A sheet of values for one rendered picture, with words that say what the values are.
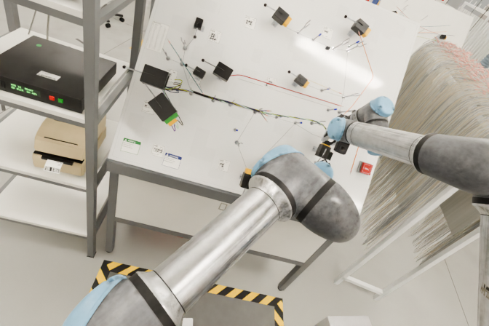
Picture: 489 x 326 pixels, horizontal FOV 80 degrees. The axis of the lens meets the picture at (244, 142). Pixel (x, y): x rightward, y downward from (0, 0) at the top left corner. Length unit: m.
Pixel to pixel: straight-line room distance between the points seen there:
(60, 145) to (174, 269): 1.07
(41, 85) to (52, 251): 1.13
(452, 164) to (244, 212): 0.42
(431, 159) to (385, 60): 0.93
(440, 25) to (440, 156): 4.00
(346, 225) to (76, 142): 1.18
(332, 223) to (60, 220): 1.58
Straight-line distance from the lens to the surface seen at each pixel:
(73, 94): 1.23
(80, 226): 1.89
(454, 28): 4.74
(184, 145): 1.28
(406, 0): 4.53
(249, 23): 1.37
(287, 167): 0.60
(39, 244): 2.15
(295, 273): 1.99
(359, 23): 1.44
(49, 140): 1.51
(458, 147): 0.71
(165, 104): 1.15
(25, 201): 2.03
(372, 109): 1.08
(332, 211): 0.60
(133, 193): 1.52
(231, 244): 0.53
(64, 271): 2.05
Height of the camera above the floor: 1.85
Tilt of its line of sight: 38 degrees down
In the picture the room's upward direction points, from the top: 24 degrees clockwise
